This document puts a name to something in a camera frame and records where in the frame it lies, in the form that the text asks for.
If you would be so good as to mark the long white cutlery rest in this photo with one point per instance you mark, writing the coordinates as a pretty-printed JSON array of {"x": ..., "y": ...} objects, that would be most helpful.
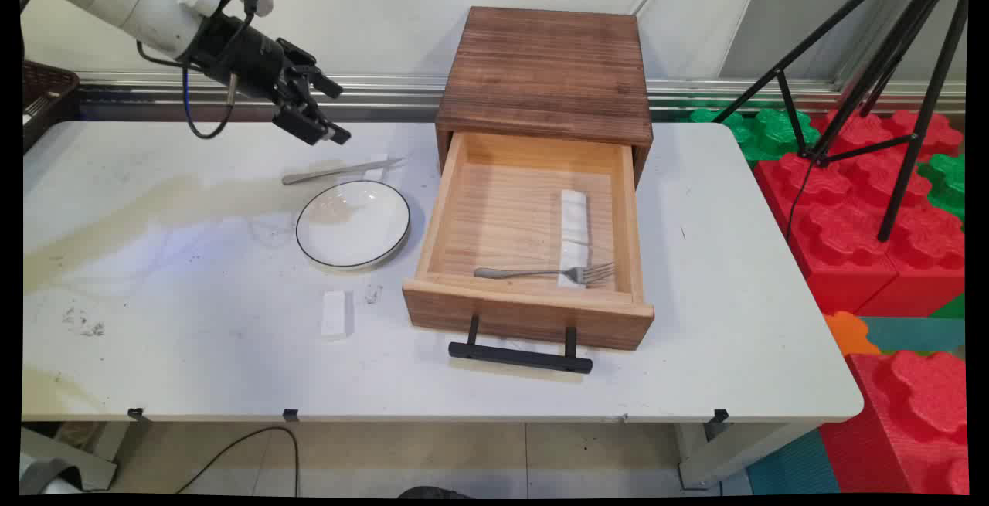
[{"x": 574, "y": 220}]

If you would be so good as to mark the black tripod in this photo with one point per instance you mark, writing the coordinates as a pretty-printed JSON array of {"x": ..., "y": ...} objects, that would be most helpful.
[{"x": 881, "y": 66}]

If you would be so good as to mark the steel fork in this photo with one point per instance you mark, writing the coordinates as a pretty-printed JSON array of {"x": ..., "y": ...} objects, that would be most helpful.
[{"x": 525, "y": 272}]

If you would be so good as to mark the white table leg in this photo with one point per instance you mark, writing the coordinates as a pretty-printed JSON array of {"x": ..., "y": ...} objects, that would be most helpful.
[
  {"x": 734, "y": 452},
  {"x": 77, "y": 452}
]

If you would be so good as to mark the aluminium wall rail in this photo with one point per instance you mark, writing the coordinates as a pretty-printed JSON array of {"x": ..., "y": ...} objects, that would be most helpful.
[{"x": 386, "y": 87}]

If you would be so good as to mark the white plate with black rim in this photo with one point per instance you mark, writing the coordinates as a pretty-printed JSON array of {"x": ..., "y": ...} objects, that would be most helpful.
[{"x": 352, "y": 224}]

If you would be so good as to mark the serrated steel table knife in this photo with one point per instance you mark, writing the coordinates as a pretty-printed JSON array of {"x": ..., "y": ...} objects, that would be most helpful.
[{"x": 332, "y": 172}]

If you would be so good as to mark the light wooden drawer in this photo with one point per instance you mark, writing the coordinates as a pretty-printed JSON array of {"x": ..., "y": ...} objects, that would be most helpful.
[{"x": 502, "y": 220}]

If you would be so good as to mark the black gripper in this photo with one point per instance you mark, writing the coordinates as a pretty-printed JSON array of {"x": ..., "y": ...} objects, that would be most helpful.
[{"x": 243, "y": 58}]

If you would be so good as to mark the large red foam block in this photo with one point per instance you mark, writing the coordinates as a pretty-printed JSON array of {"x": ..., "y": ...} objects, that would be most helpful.
[{"x": 850, "y": 251}]

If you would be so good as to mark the teal foam mat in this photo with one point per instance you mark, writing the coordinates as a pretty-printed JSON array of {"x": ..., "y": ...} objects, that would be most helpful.
[{"x": 915, "y": 334}]

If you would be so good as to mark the brown woven basket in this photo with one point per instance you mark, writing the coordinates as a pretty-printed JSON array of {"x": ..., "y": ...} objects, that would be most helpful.
[{"x": 46, "y": 85}]

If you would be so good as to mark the orange foam piece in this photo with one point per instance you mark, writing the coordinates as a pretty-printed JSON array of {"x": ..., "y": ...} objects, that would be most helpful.
[{"x": 848, "y": 334}]

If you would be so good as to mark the dark wooden cabinet box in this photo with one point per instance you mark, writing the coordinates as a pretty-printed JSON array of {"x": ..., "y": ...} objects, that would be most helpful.
[{"x": 545, "y": 66}]

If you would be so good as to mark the green foam block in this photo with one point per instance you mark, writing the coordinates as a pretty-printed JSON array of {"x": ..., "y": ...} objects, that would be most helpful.
[
  {"x": 946, "y": 181},
  {"x": 765, "y": 131}
]

